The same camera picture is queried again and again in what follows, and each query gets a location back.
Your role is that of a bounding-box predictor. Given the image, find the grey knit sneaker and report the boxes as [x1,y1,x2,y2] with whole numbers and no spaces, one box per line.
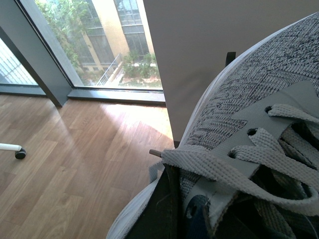
[107,13,319,239]

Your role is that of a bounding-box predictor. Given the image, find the black metal shoe rack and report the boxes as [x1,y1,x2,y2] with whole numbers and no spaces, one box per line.
[149,52,236,158]

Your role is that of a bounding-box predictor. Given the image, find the white office chair on casters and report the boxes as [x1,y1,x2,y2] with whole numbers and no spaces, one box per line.
[0,143,26,159]

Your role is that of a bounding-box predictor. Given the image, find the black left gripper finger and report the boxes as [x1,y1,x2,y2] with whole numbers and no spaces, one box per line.
[125,164,180,239]

